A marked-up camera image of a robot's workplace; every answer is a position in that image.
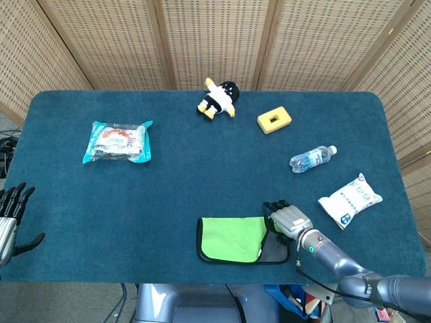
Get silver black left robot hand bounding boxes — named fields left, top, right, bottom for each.
left=0, top=182, right=46, bottom=268

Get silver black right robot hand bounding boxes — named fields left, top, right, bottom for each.
left=263, top=199, right=314, bottom=243

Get grey and green cloth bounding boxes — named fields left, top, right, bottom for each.
left=195, top=215, right=292, bottom=265

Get white soft packet blue print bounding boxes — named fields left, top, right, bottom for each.
left=317, top=172, right=384, bottom=231

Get clear plastic water bottle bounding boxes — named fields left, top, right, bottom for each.
left=288, top=145, right=339, bottom=174

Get blue box with books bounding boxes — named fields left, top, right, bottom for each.
left=263, top=284, right=337, bottom=321

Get yellow sponge with hole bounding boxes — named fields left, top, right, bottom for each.
left=257, top=105, right=293, bottom=135

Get teal blue table cloth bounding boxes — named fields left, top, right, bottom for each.
left=0, top=89, right=426, bottom=285

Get grey robot torso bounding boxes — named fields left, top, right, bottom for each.
left=133, top=283, right=281, bottom=323

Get teal plastic snack bag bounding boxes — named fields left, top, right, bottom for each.
left=82, top=120, right=154, bottom=166

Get black white penguin plush toy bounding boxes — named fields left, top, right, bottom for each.
left=196, top=77, right=241, bottom=120

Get black cable along right arm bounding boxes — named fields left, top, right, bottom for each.
left=295, top=235, right=360, bottom=301

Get black cables and power strip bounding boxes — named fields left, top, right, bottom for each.
left=0, top=129, right=22, bottom=179

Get wicker folding screen wooden frame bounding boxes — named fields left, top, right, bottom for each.
left=0, top=0, right=431, bottom=238

